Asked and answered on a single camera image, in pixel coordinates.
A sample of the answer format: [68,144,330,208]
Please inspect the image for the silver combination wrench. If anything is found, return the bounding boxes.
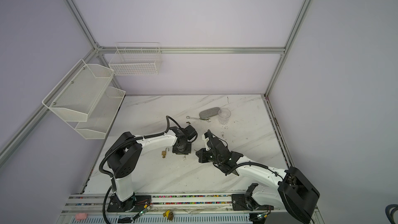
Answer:
[186,116,211,122]

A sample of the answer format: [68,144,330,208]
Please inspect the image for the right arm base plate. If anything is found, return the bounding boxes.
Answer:
[231,183,274,211]

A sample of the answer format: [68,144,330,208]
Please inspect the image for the lower white mesh shelf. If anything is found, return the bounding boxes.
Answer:
[75,87,125,140]

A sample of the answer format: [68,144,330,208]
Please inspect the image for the white mesh shelf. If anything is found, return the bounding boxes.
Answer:
[42,60,115,122]
[75,87,125,140]

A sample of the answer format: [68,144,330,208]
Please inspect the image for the clear plastic cup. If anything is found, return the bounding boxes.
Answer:
[218,108,231,125]

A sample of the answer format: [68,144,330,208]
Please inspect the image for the upper white mesh shelf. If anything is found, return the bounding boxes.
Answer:
[42,60,115,122]

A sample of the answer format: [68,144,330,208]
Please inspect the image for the aluminium rail bed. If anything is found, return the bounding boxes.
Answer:
[57,193,298,224]

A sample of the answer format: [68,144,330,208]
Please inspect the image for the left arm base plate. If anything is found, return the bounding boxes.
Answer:
[107,194,152,213]

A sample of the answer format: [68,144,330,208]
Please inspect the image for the brass padlock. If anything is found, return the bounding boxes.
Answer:
[161,147,170,158]

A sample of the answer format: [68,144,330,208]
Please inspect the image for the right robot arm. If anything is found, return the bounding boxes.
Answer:
[196,131,320,224]

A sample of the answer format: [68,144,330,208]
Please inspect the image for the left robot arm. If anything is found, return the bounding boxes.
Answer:
[98,125,198,202]

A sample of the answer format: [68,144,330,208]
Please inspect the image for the grey fabric case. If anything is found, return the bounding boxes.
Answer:
[199,107,221,120]

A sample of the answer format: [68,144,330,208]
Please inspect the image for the pink eraser on rail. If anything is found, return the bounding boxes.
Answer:
[75,213,88,222]

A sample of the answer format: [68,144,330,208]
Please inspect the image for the white wire basket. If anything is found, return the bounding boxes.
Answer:
[109,42,162,76]

